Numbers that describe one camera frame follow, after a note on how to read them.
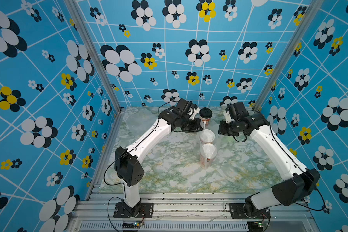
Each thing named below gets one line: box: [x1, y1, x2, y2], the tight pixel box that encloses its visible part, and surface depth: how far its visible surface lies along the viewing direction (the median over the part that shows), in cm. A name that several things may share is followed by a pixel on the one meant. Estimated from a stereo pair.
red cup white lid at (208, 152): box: [199, 143, 218, 169], surface depth 78 cm
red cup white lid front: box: [199, 129, 216, 144], surface depth 84 cm
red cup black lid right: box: [199, 107, 213, 130], surface depth 96 cm
